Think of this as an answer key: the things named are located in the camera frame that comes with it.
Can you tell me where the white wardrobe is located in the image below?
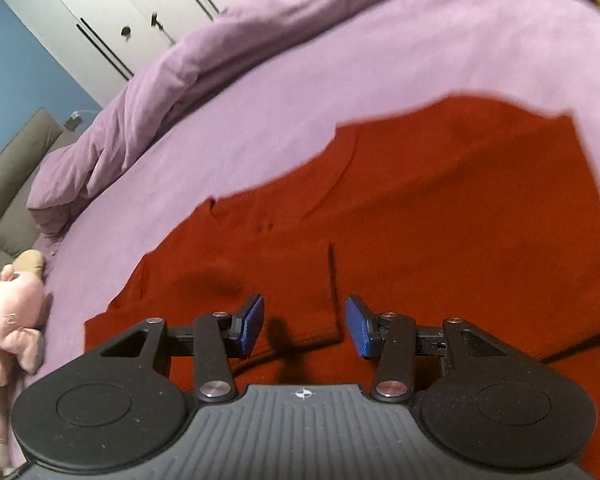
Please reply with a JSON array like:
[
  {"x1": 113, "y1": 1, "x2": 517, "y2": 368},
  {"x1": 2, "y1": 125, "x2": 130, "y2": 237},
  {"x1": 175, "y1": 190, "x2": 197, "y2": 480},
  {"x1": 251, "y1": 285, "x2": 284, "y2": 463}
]
[{"x1": 5, "y1": 0, "x2": 237, "y2": 106}]

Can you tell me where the pink plush toy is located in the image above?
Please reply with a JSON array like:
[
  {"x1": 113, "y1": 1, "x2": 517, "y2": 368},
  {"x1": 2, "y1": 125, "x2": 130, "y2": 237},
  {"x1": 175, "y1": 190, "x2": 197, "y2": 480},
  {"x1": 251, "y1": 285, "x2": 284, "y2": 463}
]
[{"x1": 0, "y1": 249, "x2": 45, "y2": 478}]

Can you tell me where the wall charger with cable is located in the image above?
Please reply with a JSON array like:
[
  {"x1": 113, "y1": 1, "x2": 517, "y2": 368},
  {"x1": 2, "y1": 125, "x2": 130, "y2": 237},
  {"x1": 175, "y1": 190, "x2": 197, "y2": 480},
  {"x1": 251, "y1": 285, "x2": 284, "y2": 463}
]
[{"x1": 64, "y1": 110, "x2": 98, "y2": 132}]

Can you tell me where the purple duvet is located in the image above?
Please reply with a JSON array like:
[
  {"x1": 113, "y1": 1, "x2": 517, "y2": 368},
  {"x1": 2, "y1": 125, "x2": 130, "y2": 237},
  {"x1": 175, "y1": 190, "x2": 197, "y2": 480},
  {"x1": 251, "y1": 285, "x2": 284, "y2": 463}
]
[{"x1": 25, "y1": 0, "x2": 462, "y2": 236}]

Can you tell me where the grey sofa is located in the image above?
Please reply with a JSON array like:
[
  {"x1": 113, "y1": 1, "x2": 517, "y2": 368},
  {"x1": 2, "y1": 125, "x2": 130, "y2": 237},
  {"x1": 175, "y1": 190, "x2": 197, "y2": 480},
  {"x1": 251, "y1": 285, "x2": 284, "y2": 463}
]
[{"x1": 0, "y1": 108, "x2": 78, "y2": 272}]

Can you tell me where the red knit cardigan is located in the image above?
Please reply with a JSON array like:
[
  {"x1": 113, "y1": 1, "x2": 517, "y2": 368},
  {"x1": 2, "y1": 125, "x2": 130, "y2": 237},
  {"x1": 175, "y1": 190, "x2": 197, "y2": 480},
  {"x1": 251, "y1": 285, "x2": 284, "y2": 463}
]
[{"x1": 85, "y1": 96, "x2": 600, "y2": 478}]

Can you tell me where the purple bed sheet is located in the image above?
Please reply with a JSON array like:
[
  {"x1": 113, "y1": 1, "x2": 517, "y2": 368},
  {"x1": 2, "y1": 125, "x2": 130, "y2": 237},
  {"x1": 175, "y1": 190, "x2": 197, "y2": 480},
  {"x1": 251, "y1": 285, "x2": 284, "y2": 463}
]
[{"x1": 9, "y1": 0, "x2": 600, "y2": 466}]

